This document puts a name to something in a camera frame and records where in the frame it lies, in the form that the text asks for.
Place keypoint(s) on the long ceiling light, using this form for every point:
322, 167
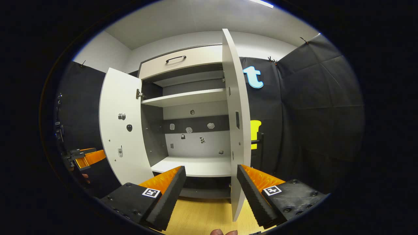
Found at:
261, 3

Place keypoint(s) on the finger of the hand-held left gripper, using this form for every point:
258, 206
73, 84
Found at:
94, 157
80, 152

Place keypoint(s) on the black backdrop cloth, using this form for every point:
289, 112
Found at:
310, 114

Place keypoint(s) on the grey double-door shoe cabinet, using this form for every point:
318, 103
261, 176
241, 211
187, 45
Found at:
196, 143

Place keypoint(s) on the grey shoe cabinet door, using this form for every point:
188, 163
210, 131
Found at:
120, 98
236, 98

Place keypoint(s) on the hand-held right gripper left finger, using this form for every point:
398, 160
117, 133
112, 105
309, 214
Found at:
169, 195

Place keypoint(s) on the grey cabinet drawer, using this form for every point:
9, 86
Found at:
202, 60

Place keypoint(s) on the black metal stand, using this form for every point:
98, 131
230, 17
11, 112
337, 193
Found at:
260, 142

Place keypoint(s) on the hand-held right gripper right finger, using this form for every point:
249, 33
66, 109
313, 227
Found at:
253, 199

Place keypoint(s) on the white cabinet shelf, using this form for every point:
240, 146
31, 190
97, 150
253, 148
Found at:
189, 97

